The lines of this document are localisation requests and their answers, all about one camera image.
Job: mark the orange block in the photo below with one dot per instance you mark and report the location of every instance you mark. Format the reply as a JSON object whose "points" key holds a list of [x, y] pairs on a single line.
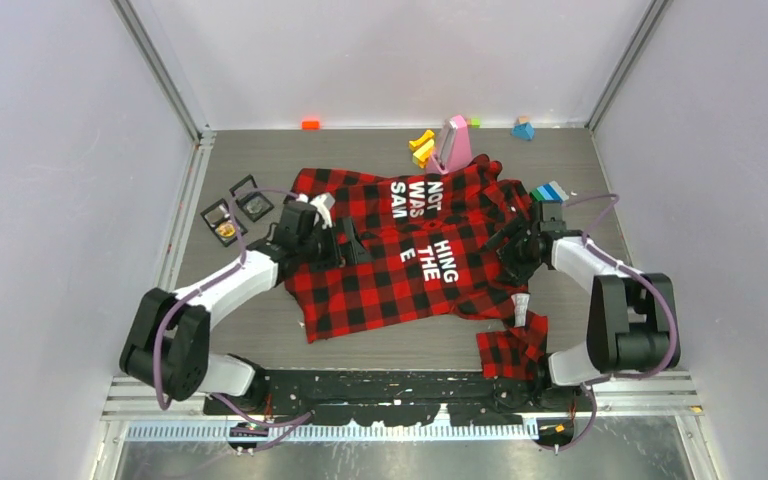
{"points": [[310, 124]]}

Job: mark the black display box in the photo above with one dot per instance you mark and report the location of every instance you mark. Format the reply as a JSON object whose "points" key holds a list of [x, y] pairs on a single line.
{"points": [[222, 223], [249, 200]]}

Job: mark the blue wooden block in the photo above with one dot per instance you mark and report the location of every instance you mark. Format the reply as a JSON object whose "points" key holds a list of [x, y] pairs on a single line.
{"points": [[523, 129]]}

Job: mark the stacked colourful bricks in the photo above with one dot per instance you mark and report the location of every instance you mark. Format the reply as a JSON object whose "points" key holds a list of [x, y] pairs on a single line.
{"points": [[551, 191]]}

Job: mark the red black plaid shirt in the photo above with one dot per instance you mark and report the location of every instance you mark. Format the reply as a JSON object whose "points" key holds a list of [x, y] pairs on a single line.
{"points": [[428, 240]]}

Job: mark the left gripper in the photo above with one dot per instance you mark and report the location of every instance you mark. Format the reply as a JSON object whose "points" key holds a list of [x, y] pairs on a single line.
{"points": [[356, 252]]}

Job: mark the pink metronome box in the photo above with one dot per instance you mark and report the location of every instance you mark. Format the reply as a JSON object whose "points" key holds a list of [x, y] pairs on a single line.
{"points": [[452, 151]]}

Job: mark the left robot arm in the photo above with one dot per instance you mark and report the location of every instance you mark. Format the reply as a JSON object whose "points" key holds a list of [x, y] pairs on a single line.
{"points": [[168, 345]]}

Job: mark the yellow toy blocks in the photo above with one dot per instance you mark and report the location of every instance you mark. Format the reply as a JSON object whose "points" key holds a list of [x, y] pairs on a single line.
{"points": [[422, 148]]}

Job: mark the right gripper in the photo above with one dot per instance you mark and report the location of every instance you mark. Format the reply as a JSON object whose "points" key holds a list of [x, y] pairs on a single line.
{"points": [[517, 271]]}

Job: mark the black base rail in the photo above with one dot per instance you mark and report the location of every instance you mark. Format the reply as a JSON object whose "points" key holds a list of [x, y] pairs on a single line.
{"points": [[406, 398]]}

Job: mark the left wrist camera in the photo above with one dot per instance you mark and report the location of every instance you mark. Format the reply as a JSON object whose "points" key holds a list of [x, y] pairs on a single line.
{"points": [[323, 204]]}

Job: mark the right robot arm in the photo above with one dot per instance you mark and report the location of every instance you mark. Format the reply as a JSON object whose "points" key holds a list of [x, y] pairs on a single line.
{"points": [[632, 329]]}

